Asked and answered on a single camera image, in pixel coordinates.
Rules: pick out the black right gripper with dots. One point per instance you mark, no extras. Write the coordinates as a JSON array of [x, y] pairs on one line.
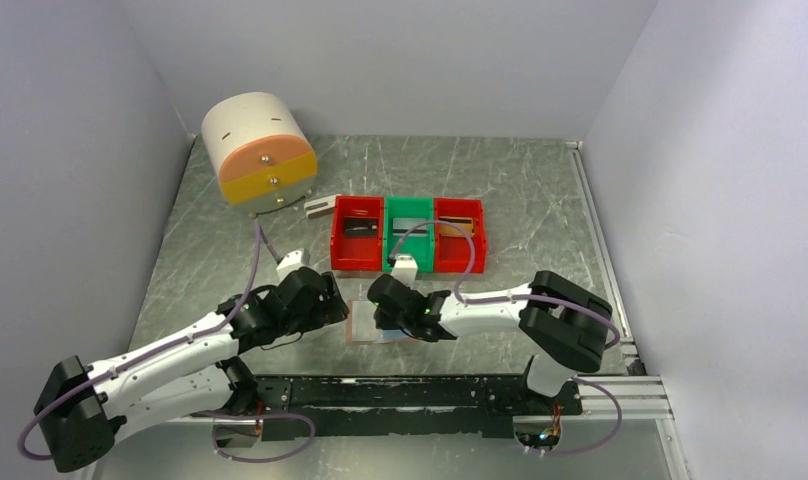
[[383, 322]]

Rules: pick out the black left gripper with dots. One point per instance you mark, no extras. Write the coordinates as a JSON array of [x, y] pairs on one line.
[[327, 310]]

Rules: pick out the tan leather card holder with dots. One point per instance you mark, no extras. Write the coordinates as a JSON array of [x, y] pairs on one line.
[[361, 328]]

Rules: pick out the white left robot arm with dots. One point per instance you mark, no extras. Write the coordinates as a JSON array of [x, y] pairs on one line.
[[85, 409]]

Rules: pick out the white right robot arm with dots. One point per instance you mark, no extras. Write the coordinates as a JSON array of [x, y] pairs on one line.
[[571, 326]]

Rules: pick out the red bin with gold card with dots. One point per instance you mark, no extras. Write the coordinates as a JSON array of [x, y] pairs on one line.
[[452, 254]]

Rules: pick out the red bin with black card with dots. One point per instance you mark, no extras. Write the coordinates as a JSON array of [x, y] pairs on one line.
[[360, 254]]

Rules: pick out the silver credit card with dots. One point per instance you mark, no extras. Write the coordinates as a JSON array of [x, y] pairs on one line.
[[417, 226]]

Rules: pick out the black credit card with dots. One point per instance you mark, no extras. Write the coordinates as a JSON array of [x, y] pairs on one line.
[[360, 227]]

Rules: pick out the small white grey block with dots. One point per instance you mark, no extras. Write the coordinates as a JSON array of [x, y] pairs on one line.
[[320, 207]]

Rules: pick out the green plastic bin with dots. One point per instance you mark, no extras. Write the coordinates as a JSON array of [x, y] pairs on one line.
[[420, 248]]

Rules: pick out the round white drawer cabinet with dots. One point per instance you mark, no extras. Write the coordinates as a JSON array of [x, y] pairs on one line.
[[261, 158]]

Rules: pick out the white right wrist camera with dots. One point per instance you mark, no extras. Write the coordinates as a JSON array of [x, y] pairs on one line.
[[405, 269]]

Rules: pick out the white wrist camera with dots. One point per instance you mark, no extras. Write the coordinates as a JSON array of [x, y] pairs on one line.
[[292, 261], [405, 269]]

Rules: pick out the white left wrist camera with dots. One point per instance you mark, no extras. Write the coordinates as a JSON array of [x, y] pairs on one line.
[[292, 261]]

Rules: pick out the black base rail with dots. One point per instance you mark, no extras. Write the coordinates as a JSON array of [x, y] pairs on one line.
[[484, 404]]

